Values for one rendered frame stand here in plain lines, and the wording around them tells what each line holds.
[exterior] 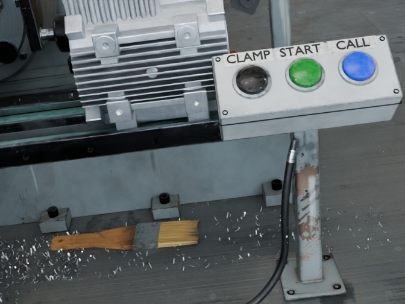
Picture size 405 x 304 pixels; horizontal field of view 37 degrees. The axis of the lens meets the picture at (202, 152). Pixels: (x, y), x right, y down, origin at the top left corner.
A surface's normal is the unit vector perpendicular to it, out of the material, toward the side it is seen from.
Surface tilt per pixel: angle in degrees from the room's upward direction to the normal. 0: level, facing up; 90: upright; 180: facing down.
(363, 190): 0
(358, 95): 37
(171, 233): 2
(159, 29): 0
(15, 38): 90
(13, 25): 90
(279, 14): 90
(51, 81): 90
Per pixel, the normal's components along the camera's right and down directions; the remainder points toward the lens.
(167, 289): -0.12, -0.87
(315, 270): 0.04, 0.48
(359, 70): -0.07, -0.36
